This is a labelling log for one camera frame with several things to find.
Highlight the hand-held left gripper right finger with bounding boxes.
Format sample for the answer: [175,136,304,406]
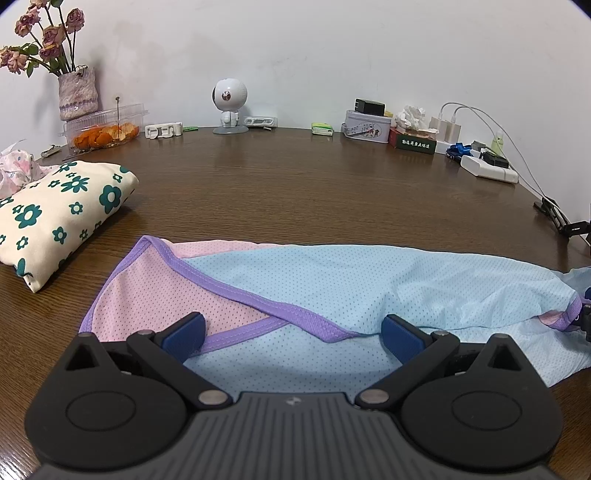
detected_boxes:
[358,314,526,409]

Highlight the dark tissue box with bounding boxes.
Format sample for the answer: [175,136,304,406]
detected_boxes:
[388,127,437,156]

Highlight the pink and blue mesh garment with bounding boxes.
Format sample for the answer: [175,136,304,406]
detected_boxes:
[78,235,591,389]

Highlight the pink knitted vase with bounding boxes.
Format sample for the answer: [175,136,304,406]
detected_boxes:
[58,67,100,122]

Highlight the black folding phone stand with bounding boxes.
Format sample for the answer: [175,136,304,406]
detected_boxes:
[533,196,591,239]

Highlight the white astronaut figure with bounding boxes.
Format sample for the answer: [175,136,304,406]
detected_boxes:
[211,78,250,136]

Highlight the pink floral ruffled garment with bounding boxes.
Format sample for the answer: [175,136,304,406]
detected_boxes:
[0,138,49,200]

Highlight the white power strip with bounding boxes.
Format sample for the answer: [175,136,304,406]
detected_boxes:
[460,155,519,184]

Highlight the cream green-flower garment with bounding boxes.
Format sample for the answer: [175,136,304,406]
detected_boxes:
[0,160,140,294]

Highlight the white plastic clip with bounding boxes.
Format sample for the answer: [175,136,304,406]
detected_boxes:
[144,122,184,138]

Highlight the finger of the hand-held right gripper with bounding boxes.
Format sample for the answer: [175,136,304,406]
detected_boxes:
[575,286,591,343]

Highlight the lilac tin box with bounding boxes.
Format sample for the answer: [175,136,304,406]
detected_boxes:
[342,110,393,145]

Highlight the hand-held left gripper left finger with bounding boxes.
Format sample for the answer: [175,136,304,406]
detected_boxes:
[65,312,232,408]

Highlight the black power adapter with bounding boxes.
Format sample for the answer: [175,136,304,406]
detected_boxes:
[354,97,387,116]

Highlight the dried pink roses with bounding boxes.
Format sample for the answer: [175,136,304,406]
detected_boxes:
[0,0,86,78]

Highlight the clear box of orange peels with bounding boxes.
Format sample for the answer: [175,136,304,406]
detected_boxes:
[62,103,150,151]

